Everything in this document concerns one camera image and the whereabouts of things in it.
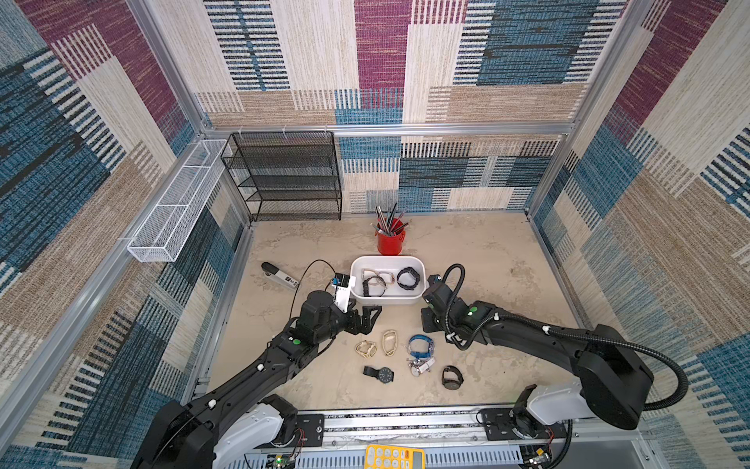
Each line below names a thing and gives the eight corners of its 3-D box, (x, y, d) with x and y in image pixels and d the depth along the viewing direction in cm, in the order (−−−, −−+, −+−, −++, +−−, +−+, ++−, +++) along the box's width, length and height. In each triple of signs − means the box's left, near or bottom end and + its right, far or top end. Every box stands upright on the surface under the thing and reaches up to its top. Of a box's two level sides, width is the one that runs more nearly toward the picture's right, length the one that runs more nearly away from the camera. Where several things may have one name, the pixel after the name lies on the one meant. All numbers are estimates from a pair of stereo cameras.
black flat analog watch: (362, 374, 84) (362, 372, 82) (367, 361, 86) (367, 359, 85) (391, 386, 82) (391, 383, 80) (395, 372, 84) (395, 370, 83)
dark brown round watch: (442, 389, 81) (444, 387, 79) (440, 368, 84) (441, 365, 82) (463, 389, 81) (464, 387, 79) (459, 368, 84) (461, 365, 82)
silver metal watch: (412, 378, 83) (413, 375, 81) (408, 364, 85) (408, 361, 83) (437, 371, 84) (438, 368, 82) (432, 358, 86) (433, 355, 84)
